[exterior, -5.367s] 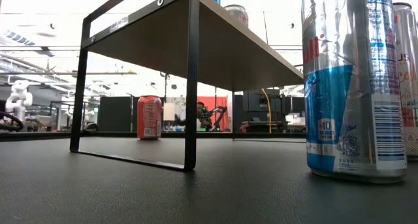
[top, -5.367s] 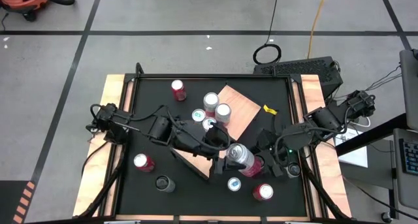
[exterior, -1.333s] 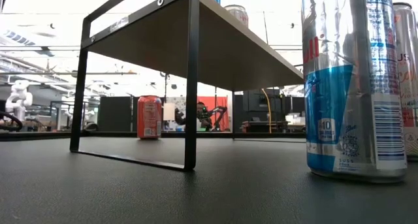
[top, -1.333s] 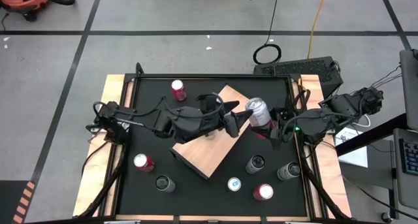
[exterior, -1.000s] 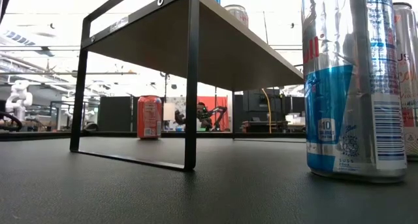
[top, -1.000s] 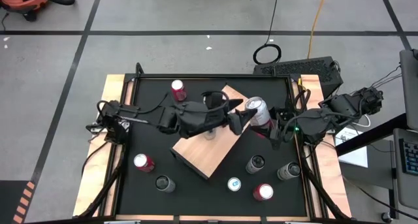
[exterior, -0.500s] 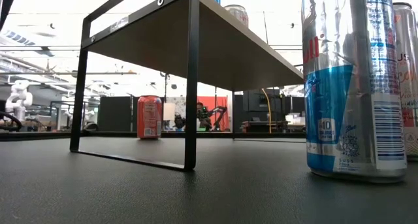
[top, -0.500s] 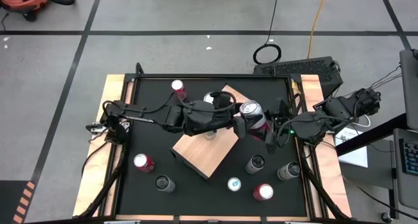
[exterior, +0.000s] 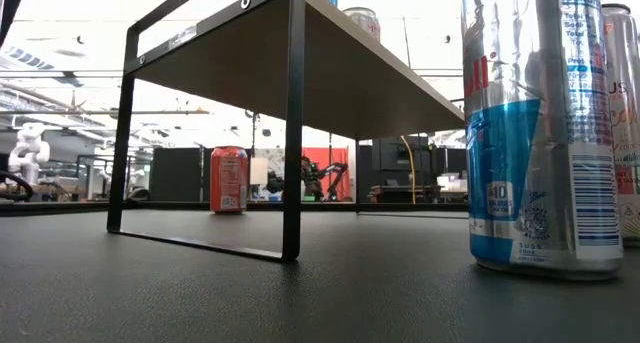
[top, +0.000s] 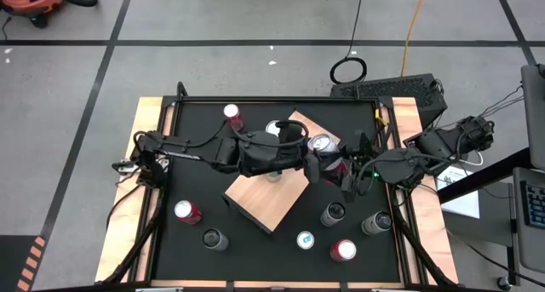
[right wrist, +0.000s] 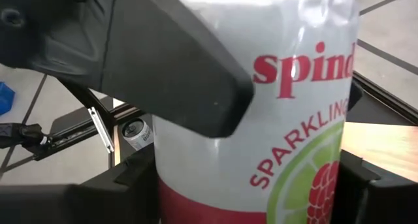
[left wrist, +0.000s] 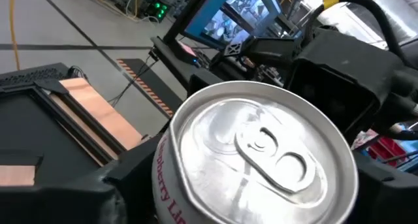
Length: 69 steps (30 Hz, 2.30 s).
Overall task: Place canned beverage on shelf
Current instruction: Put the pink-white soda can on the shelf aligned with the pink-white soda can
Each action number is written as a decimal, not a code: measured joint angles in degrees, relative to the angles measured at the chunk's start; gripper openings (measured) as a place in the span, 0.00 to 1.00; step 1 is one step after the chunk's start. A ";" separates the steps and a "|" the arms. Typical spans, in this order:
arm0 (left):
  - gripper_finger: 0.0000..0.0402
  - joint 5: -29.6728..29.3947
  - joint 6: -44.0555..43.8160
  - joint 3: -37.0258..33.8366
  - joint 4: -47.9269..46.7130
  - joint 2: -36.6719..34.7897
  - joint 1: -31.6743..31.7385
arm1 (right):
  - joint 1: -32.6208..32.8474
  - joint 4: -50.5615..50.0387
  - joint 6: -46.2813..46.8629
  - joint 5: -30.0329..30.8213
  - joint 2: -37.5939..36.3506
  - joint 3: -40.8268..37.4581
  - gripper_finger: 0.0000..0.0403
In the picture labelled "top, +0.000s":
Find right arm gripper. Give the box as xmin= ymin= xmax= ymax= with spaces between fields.
xmin=330 ymin=132 xmax=387 ymax=203

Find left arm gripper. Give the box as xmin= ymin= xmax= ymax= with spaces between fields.
xmin=261 ymin=134 xmax=321 ymax=185

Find silver can black top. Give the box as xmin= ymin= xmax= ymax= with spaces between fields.
xmin=360 ymin=210 xmax=393 ymax=237
xmin=202 ymin=227 xmax=230 ymax=253
xmin=319 ymin=201 xmax=347 ymax=228

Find red soda can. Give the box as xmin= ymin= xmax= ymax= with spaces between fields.
xmin=174 ymin=199 xmax=204 ymax=226
xmin=222 ymin=103 xmax=245 ymax=132
xmin=329 ymin=238 xmax=358 ymax=263

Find wooden side board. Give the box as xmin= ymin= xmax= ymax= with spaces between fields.
xmin=94 ymin=96 xmax=176 ymax=284
xmin=380 ymin=96 xmax=460 ymax=285

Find white paper sheet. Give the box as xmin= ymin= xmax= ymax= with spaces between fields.
xmin=437 ymin=163 xmax=481 ymax=220

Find black desk beam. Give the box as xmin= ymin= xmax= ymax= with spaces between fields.
xmin=437 ymin=146 xmax=532 ymax=204

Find grey monitor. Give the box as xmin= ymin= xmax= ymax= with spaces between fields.
xmin=520 ymin=63 xmax=545 ymax=170

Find grey laptop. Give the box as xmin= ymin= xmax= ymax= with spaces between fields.
xmin=512 ymin=167 xmax=545 ymax=275

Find black mat orange stripes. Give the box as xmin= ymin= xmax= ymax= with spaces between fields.
xmin=0 ymin=234 xmax=48 ymax=292

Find orange shop vacuum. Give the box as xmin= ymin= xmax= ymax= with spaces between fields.
xmin=0 ymin=0 xmax=65 ymax=28

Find black table frame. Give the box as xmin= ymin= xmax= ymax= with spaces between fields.
xmin=95 ymin=81 xmax=459 ymax=292

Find black coiled floor cable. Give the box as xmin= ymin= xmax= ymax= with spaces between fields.
xmin=330 ymin=0 xmax=369 ymax=86

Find yellow cable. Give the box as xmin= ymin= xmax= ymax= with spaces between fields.
xmin=399 ymin=0 xmax=429 ymax=78

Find silver mounting bracket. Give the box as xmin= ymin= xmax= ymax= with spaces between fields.
xmin=112 ymin=157 xmax=141 ymax=176

